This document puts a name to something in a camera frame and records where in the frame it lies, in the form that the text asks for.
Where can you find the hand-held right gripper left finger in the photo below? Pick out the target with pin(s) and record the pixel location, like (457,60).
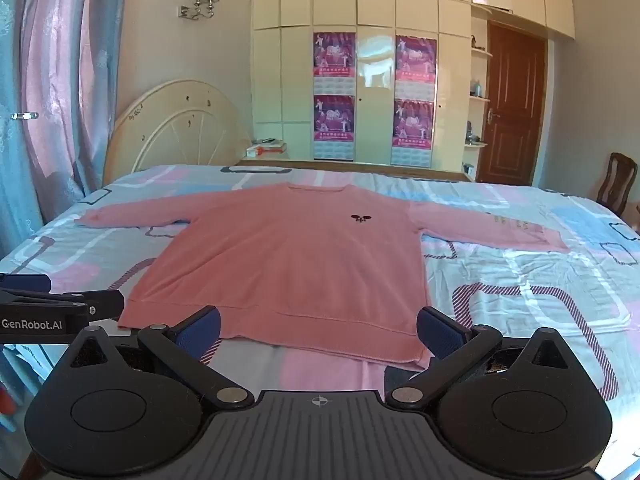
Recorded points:
(197,332)

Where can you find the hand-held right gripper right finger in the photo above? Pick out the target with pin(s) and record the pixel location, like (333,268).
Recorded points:
(440,332)

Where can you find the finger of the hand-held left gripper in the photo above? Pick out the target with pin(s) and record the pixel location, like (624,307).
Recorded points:
(105,304)

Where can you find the pink sweater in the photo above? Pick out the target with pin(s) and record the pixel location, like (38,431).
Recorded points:
(290,260)

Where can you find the patterned pastel bedsheet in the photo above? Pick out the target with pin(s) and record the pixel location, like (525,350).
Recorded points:
(530,290)

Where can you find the cream round headboard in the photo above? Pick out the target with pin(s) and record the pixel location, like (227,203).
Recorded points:
(170,130)

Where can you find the white red box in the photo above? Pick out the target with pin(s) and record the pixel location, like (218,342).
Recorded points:
(255,150)

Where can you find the stack of books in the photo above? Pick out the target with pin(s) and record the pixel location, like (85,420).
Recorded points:
(274,147)

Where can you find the metal curtain hook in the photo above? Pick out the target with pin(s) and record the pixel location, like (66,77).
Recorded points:
(24,116)

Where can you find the blue pink curtain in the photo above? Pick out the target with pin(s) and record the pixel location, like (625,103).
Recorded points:
(50,85)

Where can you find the wooden chair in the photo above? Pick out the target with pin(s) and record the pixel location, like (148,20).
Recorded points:
(617,180)

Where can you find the cream corner shelves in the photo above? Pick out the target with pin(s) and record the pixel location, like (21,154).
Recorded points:
(479,99)

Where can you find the brown wooden door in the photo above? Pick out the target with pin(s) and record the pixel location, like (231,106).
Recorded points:
(512,105)

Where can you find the cream wardrobe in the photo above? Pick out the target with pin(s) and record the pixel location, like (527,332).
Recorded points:
(375,10)

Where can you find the wooden bed frame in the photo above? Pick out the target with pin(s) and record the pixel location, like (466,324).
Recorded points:
(350,167)

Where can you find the purple wall poster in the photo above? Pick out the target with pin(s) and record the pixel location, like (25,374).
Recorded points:
(334,60)
(334,125)
(416,65)
(413,130)

